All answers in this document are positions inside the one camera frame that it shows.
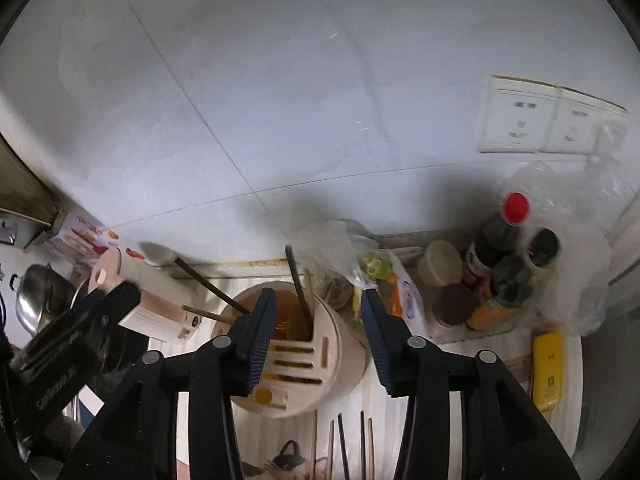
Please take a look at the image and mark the light wooden chopstick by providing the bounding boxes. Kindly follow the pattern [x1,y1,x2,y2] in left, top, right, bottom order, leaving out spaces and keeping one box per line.
[367,417,375,480]

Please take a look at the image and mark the dark chopstick in holder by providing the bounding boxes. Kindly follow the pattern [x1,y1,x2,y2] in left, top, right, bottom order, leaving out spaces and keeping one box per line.
[175,257,250,314]

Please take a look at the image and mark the orange white snack packet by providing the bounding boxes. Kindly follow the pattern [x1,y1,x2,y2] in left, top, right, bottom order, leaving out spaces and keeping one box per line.
[388,252,427,337]

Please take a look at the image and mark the wooden chopstick in holder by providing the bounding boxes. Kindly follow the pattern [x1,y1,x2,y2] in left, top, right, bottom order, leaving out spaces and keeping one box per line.
[182,306,234,325]

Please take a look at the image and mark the pink white box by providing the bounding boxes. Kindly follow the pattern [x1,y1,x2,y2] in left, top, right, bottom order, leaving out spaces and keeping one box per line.
[88,247,201,344]

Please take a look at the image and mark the steel pot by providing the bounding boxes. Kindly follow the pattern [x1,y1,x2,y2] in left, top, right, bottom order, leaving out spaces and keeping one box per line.
[9,264,76,336]

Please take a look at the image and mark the beige utensil holder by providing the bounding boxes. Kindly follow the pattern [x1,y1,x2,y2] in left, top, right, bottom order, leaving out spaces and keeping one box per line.
[233,298,367,418]

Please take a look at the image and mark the dark utensil in holder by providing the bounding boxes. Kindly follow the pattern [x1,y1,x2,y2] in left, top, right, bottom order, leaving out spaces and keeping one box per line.
[285,245,314,340]

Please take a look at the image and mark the brown lidded jar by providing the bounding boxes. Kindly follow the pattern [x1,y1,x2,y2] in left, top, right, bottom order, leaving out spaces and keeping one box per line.
[432,284,480,327]

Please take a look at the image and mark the colourful carton box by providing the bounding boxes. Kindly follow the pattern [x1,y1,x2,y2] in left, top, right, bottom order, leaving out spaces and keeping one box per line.
[44,205,124,266]

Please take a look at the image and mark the clear plastic bag centre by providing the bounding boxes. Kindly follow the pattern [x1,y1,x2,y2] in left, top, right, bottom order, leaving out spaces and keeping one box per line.
[288,220,380,311]

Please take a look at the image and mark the clear plastic bag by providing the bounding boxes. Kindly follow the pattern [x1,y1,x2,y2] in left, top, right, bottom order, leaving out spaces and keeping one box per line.
[288,220,380,311]
[500,118,636,336]

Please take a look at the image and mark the dark chopstick left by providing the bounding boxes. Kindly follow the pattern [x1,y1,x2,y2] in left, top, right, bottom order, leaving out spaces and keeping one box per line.
[337,413,350,480]

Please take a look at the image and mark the white lidded jar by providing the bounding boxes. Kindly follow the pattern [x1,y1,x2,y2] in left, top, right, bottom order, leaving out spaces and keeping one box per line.
[416,240,463,287]

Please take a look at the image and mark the wooden chopstick far left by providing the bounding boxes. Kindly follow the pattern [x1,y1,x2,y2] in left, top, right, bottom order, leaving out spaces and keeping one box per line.
[310,410,318,480]

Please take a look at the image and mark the dark chopstick right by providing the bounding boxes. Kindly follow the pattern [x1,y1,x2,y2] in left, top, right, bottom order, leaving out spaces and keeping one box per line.
[359,411,367,480]

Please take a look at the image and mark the striped cat table mat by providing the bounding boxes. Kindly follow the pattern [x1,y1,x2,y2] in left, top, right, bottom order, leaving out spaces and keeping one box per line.
[64,328,551,480]

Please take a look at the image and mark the black cap sauce bottle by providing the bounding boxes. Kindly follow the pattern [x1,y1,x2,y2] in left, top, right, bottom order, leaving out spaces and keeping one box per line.
[489,228,561,309]

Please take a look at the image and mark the red cap soy bottle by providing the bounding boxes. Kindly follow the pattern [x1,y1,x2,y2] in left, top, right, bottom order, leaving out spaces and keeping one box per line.
[461,192,529,290]

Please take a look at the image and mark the yellow phone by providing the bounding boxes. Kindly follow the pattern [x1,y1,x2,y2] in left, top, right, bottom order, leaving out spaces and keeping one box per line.
[532,330,564,412]

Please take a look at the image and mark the clear plastic bag right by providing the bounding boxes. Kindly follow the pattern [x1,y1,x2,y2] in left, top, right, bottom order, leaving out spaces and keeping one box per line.
[500,118,636,336]

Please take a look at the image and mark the white wall socket left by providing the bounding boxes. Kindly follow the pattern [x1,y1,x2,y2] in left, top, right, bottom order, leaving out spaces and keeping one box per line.
[477,76,560,153]

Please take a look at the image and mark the white wall socket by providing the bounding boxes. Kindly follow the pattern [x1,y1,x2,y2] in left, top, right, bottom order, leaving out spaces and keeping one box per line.
[541,88,628,155]
[477,76,560,153]

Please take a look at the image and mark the white wall socket right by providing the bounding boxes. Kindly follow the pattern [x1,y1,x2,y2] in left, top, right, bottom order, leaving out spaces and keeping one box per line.
[541,88,628,155]

